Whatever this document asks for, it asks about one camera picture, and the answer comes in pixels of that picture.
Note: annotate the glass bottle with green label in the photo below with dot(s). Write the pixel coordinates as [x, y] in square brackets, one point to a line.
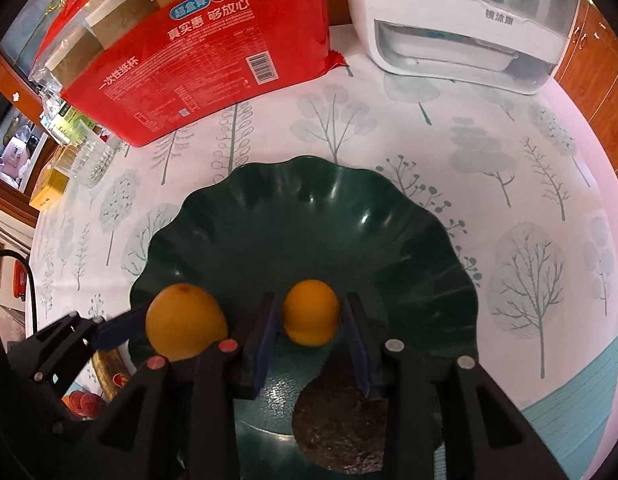
[69, 127]

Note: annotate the small red tomato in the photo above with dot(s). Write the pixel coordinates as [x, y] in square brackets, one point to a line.
[94, 405]
[76, 401]

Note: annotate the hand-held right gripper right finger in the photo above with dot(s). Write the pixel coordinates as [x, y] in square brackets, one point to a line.
[361, 355]

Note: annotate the wooden side cabinet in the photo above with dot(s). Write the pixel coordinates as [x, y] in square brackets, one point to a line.
[601, 75]

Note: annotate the dark green scalloped plate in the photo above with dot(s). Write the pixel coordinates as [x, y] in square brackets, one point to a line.
[314, 225]

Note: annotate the long golden brown snack stick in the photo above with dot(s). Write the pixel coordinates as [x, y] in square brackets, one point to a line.
[109, 370]

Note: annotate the dark brown avocado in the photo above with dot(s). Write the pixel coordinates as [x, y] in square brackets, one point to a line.
[334, 430]

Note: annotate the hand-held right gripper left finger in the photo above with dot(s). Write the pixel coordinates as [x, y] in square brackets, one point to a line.
[263, 350]

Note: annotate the white countertop sterilizer appliance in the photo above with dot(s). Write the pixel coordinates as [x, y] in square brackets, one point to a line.
[439, 5]

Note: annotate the small orange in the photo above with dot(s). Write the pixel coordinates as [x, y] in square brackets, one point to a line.
[311, 312]

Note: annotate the large yellow orange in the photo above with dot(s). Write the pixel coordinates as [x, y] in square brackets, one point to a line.
[186, 320]

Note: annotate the red paper cup package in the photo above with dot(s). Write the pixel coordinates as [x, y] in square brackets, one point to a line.
[214, 60]

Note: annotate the yellow tin box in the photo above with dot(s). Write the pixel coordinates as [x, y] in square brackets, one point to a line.
[49, 187]

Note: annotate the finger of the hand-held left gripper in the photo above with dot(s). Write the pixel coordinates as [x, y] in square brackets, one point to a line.
[116, 332]

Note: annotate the ribbed clear glass jar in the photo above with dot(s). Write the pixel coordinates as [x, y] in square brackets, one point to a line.
[95, 160]

